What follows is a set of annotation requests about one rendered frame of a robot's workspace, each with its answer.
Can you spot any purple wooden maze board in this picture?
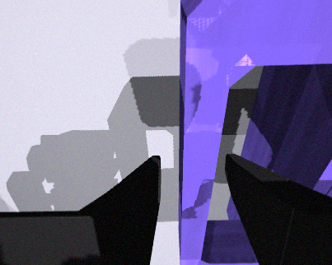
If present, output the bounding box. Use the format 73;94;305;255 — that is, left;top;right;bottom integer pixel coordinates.
179;0;332;265

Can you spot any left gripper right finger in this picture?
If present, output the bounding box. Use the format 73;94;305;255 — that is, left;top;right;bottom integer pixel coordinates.
225;154;332;265

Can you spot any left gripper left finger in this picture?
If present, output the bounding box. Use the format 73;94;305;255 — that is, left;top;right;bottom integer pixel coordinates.
0;156;161;265

